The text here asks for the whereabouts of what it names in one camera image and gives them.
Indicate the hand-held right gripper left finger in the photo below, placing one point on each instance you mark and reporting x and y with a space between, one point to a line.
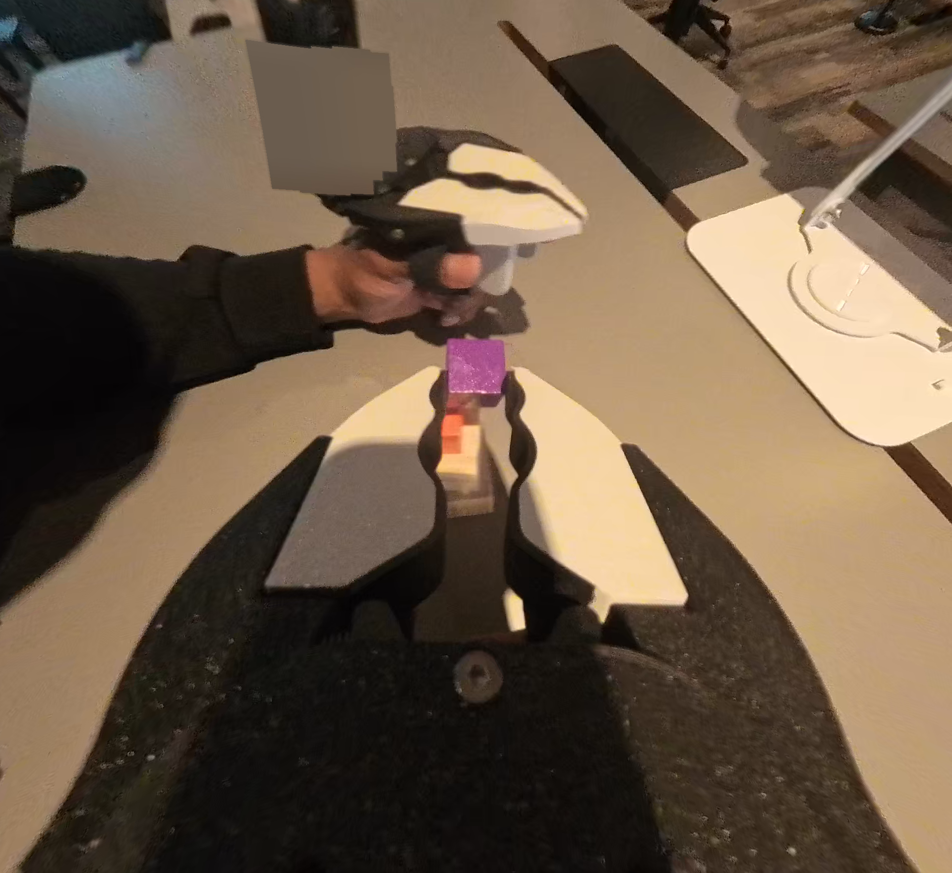
349 508

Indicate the person's left forearm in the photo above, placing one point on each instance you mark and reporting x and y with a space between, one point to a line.
149 308

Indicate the purple wooden cube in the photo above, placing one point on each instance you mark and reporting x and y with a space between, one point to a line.
476 371

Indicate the black desk mat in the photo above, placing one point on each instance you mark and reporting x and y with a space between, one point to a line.
639 114

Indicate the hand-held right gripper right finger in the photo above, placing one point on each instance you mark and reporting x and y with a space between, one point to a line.
587 516

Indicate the red-orange wooden cube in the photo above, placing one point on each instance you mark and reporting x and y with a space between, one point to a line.
451 434

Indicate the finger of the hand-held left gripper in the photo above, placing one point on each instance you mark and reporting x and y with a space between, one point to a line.
506 215
491 160

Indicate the black chair armrest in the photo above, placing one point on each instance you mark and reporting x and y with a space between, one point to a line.
48 189

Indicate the person's left hand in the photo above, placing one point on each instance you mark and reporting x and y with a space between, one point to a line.
364 285

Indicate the light wooden cube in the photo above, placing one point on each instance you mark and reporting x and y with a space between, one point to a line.
457 471
476 501

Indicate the white folding stand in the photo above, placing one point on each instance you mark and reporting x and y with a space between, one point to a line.
751 293

